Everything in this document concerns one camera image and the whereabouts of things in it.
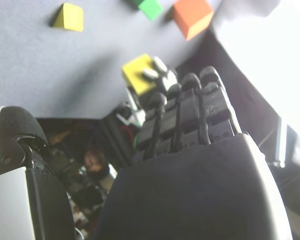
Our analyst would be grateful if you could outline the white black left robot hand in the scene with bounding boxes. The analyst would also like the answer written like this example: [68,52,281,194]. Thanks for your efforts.
[0,66,293,240]

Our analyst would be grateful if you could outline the large yellow cube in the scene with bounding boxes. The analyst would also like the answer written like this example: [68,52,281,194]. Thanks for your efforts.
[121,53,159,97]

